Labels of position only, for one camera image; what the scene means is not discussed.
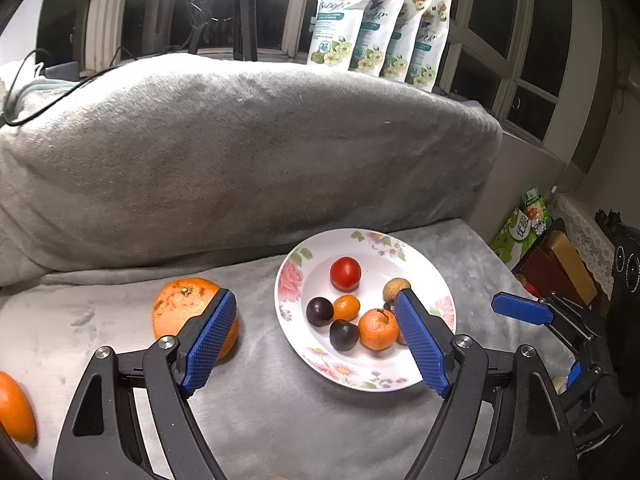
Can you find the brown boxes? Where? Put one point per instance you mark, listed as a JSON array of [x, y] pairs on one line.
[[560, 270]]

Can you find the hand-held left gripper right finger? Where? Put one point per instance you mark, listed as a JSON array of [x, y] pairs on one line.
[[422, 345]]

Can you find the small tangerine with stem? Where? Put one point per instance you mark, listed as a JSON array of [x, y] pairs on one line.
[[378, 329]]

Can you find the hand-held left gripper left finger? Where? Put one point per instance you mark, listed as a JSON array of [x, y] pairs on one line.
[[210, 340]]

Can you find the rough-skinned orange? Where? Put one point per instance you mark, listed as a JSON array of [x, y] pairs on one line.
[[180, 310]]

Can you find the green printed package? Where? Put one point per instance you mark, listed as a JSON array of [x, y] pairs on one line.
[[520, 225]]

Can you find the white floral refill pouch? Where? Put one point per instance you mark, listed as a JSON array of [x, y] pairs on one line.
[[379, 27], [429, 47], [406, 35], [345, 12]]

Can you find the white floral plate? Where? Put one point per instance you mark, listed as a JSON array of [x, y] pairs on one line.
[[310, 270]]

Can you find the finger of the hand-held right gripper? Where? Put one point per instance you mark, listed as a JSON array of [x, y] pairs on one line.
[[520, 307], [575, 374]]

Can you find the grey plush blanket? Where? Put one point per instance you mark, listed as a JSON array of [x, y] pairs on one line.
[[280, 410]]

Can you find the dark purple plum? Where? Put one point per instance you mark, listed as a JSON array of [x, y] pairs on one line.
[[344, 335], [320, 310]]

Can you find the large smooth orange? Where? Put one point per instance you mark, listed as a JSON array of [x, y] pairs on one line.
[[15, 407]]

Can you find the small orange kumquat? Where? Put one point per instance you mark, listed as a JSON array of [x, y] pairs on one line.
[[346, 307]]

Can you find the blue grey cloth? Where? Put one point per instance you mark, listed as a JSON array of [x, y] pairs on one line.
[[35, 85]]

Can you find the small brown longan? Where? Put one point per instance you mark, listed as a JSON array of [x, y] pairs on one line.
[[401, 337], [395, 289]]

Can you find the white lace cloth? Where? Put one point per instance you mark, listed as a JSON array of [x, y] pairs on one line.
[[590, 225]]

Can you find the black tripod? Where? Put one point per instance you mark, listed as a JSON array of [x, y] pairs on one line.
[[245, 10]]

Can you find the red cherry tomato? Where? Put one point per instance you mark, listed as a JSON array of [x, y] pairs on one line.
[[345, 272]]

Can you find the black speaker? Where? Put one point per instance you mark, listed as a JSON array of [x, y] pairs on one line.
[[626, 260]]

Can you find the small dark fruit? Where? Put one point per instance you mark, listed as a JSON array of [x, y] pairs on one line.
[[388, 306]]

